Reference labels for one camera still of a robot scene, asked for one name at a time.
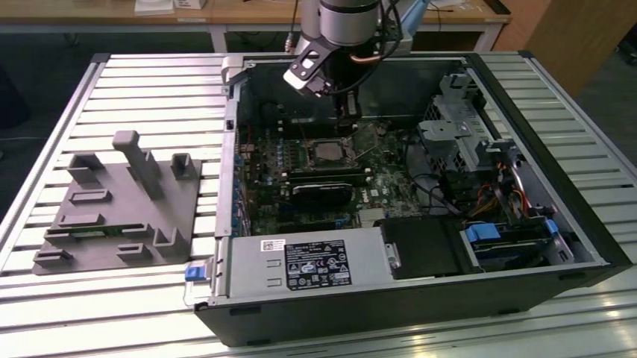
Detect black drive bay cover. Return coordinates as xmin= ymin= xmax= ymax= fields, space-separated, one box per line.
xmin=380 ymin=217 xmax=472 ymax=281

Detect blue plastic pull tab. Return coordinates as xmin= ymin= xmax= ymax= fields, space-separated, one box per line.
xmin=183 ymin=262 xmax=211 ymax=283

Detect green motherboard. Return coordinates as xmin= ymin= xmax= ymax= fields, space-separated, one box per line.
xmin=237 ymin=119 xmax=434 ymax=238

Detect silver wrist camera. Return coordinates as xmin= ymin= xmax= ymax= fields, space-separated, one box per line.
xmin=282 ymin=66 xmax=334 ymax=99

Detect CPU socket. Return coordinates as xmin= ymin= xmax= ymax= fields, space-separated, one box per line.
xmin=302 ymin=136 xmax=361 ymax=169

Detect wooden desk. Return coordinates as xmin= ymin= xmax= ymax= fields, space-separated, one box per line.
xmin=0 ymin=0 xmax=515 ymax=53

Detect wooden cabinet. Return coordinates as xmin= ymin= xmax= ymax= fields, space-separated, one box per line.
xmin=523 ymin=0 xmax=637 ymax=98

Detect orange yellow power wires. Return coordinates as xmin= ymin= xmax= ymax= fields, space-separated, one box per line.
xmin=469 ymin=185 xmax=531 ymax=218

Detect white box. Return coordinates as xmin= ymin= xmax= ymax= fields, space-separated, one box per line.
xmin=134 ymin=0 xmax=177 ymax=16

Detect black PC case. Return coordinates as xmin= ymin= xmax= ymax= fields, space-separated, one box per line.
xmin=193 ymin=50 xmax=635 ymax=348

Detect silver power supply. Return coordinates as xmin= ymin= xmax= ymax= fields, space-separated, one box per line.
xmin=207 ymin=226 xmax=401 ymax=299

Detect green RAM stick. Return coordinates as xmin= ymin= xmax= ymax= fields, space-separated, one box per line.
xmin=69 ymin=224 xmax=123 ymax=237

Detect grey parts rack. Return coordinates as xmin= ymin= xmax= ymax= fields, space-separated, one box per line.
xmin=30 ymin=130 xmax=205 ymax=276

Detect black RAM slot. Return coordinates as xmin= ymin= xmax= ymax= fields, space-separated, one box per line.
xmin=289 ymin=175 xmax=373 ymax=182
xmin=288 ymin=168 xmax=370 ymax=174
xmin=288 ymin=172 xmax=372 ymax=178
xmin=290 ymin=179 xmax=373 ymax=186

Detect small silver heat sink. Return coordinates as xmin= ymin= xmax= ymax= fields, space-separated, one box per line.
xmin=358 ymin=207 xmax=385 ymax=225

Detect grey metal drive cage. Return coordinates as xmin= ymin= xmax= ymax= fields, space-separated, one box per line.
xmin=416 ymin=72 xmax=523 ymax=175

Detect silver CPU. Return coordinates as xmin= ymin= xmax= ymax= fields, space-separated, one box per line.
xmin=316 ymin=142 xmax=349 ymax=161

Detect hard disk in blue carrier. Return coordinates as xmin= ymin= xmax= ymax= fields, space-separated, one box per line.
xmin=460 ymin=220 xmax=552 ymax=271

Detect black graphics card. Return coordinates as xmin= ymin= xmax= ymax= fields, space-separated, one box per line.
xmin=292 ymin=181 xmax=354 ymax=205

